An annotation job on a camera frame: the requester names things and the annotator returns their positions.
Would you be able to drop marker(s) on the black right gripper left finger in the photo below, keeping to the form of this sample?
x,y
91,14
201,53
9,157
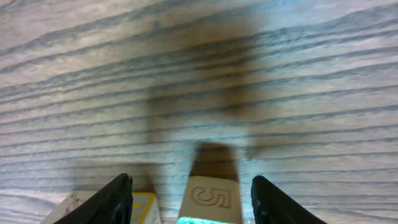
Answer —
x,y
110,205

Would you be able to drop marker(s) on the wooden block yellow side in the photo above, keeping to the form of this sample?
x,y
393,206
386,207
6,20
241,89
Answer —
x,y
145,207

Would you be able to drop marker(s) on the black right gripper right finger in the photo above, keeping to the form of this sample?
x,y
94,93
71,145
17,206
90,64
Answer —
x,y
272,206

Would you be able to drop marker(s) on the wooden block green R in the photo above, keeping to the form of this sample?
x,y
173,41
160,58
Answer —
x,y
212,194

